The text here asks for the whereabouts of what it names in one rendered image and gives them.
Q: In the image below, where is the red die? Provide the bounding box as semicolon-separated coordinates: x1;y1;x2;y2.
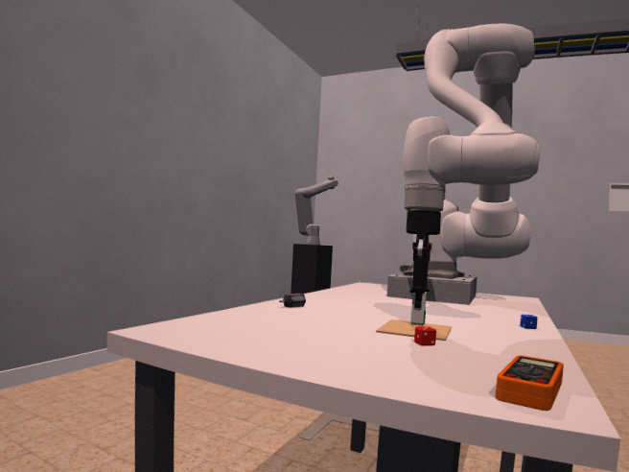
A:
414;326;436;346

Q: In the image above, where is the orange pocket multimeter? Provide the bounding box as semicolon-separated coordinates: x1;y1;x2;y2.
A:
496;355;564;411

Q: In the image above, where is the blue die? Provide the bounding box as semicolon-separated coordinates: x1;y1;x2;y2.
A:
520;315;538;329

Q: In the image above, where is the tan flat mat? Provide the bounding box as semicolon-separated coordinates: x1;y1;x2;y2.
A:
376;319;452;341

